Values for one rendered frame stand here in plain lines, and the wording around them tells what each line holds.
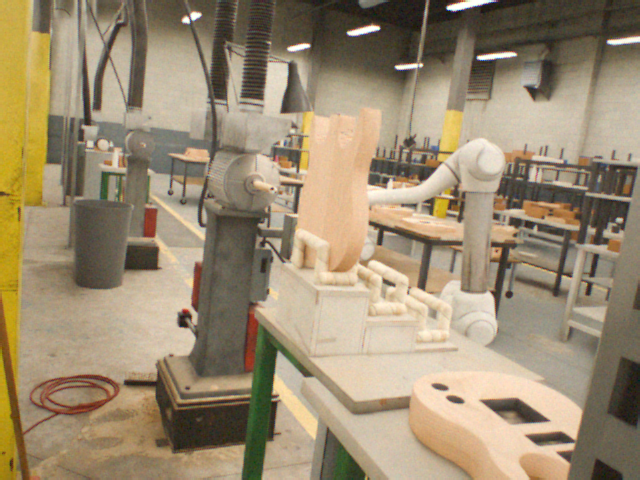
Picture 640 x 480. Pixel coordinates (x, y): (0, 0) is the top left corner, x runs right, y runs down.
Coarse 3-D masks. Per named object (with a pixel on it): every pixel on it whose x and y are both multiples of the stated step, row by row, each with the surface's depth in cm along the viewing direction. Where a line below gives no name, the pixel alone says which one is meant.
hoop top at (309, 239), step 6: (300, 228) 149; (300, 234) 146; (306, 234) 143; (312, 234) 142; (300, 240) 146; (306, 240) 141; (312, 240) 138; (318, 240) 136; (312, 246) 138; (318, 246) 134; (324, 246) 133; (330, 246) 134
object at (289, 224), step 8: (288, 216) 246; (296, 216) 245; (288, 224) 246; (296, 224) 244; (288, 232) 245; (288, 240) 245; (272, 248) 259; (280, 248) 253; (288, 248) 245; (280, 256) 256; (288, 256) 246
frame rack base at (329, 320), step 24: (288, 264) 154; (288, 288) 149; (312, 288) 134; (336, 288) 134; (360, 288) 137; (288, 312) 148; (312, 312) 133; (336, 312) 134; (360, 312) 137; (312, 336) 133; (336, 336) 135; (360, 336) 138
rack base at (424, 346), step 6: (426, 342) 152; (432, 342) 153; (438, 342) 153; (414, 348) 146; (420, 348) 147; (426, 348) 147; (432, 348) 148; (438, 348) 149; (444, 348) 149; (450, 348) 150; (456, 348) 151
